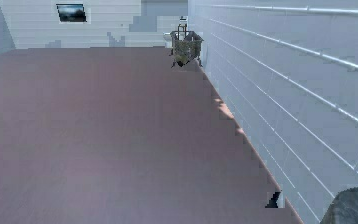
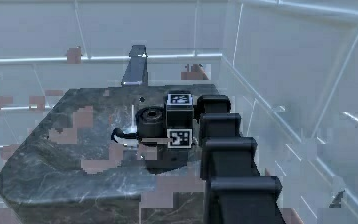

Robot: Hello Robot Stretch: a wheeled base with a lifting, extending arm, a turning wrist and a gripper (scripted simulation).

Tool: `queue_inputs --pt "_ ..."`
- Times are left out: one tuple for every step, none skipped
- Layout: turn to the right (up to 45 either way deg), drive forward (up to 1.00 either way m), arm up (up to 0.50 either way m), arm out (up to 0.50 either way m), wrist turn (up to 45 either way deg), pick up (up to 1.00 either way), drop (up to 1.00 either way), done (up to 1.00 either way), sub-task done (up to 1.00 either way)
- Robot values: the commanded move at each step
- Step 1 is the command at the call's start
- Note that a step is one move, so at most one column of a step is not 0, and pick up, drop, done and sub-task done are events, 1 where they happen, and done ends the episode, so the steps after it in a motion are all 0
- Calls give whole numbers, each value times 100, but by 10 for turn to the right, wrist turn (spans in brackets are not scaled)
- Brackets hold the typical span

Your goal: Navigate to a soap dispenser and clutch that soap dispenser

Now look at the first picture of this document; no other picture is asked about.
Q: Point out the dark framed wall picture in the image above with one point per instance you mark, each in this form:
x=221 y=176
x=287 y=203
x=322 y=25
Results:
x=71 y=13

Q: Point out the small black wall fixture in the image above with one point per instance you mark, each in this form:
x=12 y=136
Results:
x=274 y=200

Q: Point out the dark grey stone worktop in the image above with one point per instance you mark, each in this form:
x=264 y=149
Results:
x=351 y=206

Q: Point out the white wall rail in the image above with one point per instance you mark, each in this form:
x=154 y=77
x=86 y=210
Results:
x=307 y=9

